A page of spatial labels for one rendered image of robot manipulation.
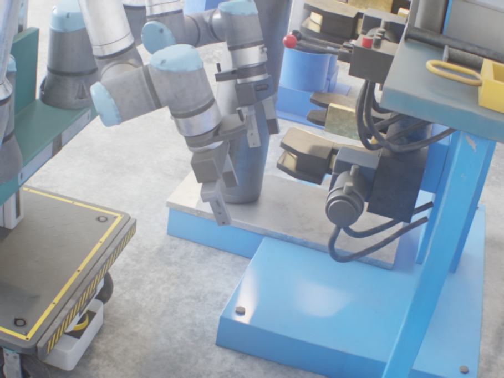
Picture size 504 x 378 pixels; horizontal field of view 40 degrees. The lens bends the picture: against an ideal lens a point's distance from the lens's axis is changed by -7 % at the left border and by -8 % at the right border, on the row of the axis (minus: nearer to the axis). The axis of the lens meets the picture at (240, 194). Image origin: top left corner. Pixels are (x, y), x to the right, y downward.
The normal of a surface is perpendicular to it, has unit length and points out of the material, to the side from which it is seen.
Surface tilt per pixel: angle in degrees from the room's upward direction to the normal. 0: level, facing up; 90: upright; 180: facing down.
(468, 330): 0
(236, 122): 25
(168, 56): 19
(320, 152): 0
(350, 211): 90
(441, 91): 0
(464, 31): 90
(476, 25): 90
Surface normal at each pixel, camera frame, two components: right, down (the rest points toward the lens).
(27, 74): 0.96, 0.24
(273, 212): 0.14, -0.86
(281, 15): 0.65, 0.45
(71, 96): 0.25, 0.18
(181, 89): 0.15, 0.53
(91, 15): -0.37, 0.58
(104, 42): -0.08, 0.56
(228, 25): -0.62, 0.31
